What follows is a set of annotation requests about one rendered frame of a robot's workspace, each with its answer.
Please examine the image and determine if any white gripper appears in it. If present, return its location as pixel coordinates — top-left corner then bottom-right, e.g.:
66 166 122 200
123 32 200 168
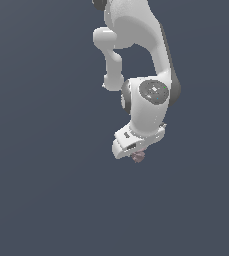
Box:
111 123 168 160

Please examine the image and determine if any small pinkish grey object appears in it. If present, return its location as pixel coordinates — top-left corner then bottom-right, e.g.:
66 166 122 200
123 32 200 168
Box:
132 150 146 164

